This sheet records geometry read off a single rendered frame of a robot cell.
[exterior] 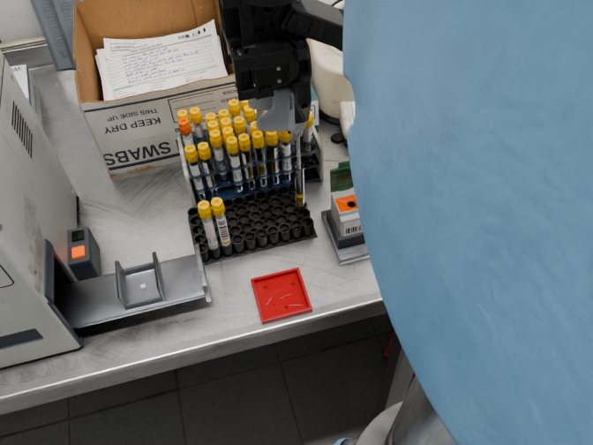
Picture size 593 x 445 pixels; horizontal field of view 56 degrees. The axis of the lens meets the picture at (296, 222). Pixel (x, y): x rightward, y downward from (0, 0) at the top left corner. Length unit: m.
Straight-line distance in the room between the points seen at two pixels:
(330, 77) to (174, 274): 0.39
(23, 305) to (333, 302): 0.37
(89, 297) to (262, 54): 0.38
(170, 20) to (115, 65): 0.14
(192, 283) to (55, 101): 0.52
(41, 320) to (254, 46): 0.39
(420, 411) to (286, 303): 0.54
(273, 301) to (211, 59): 0.47
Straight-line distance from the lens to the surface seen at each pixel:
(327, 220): 0.79
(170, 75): 1.00
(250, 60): 0.58
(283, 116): 0.65
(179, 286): 0.73
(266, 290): 0.75
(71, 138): 1.03
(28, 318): 0.70
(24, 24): 1.19
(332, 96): 0.92
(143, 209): 0.88
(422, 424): 0.22
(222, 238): 0.76
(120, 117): 0.86
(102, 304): 0.75
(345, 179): 0.75
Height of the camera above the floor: 1.52
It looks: 52 degrees down
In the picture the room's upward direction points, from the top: 3 degrees counter-clockwise
